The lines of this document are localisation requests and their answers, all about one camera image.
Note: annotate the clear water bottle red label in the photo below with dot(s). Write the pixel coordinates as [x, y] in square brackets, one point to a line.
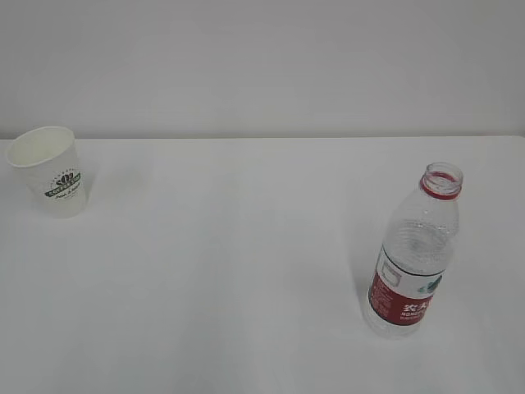
[416, 249]

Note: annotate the white paper cup green logo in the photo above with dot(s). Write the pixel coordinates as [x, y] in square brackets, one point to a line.
[45, 159]

